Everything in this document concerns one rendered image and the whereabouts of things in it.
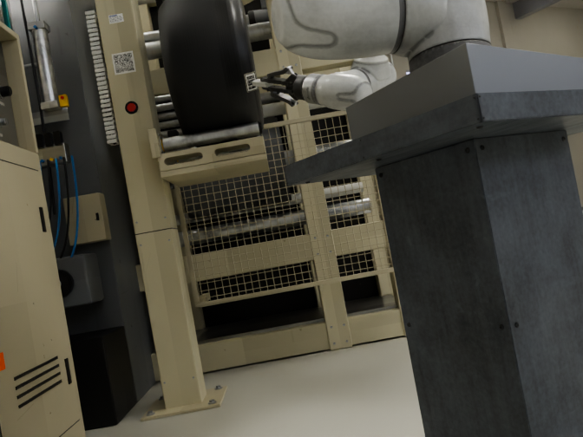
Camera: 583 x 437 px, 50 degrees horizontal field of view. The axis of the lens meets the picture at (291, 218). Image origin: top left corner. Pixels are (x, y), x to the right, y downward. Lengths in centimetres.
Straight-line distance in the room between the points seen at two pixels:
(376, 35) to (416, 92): 14
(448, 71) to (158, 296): 146
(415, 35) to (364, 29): 10
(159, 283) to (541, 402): 145
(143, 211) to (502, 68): 147
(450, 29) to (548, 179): 32
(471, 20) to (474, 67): 20
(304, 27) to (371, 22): 12
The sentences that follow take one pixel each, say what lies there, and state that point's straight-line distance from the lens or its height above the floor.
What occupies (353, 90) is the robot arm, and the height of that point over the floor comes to 88.
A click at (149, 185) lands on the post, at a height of 78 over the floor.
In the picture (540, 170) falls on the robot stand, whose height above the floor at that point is 54.
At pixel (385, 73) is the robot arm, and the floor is 94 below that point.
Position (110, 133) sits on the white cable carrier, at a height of 99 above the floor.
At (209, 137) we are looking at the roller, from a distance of 215.
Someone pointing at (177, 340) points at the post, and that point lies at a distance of 224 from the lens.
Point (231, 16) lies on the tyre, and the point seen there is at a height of 125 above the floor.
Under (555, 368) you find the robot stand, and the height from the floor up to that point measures 21.
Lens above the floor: 50
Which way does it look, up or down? 2 degrees up
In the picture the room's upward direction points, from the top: 10 degrees counter-clockwise
